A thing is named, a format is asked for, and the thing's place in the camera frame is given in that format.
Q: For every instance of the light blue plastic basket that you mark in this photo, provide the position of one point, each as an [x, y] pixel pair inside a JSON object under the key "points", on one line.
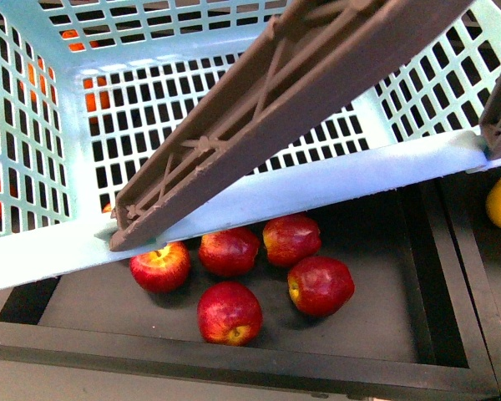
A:
{"points": [[90, 89]]}

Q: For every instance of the red apple front centre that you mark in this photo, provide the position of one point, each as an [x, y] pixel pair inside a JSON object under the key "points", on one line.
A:
{"points": [[228, 313]]}

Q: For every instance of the red apple left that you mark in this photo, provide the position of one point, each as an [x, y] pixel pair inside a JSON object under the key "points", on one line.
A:
{"points": [[163, 270]]}

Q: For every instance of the red apple middle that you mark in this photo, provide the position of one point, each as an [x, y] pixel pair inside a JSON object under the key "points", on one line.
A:
{"points": [[229, 253]]}

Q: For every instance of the black produce tray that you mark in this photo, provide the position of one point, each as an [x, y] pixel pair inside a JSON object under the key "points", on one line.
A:
{"points": [[409, 331]]}

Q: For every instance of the red apple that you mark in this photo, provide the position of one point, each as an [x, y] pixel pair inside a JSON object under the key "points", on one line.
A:
{"points": [[229, 253], [228, 313], [289, 239], [163, 270], [319, 286]]}

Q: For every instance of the red apple upper right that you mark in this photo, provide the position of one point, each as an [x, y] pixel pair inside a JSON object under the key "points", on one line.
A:
{"points": [[289, 239]]}

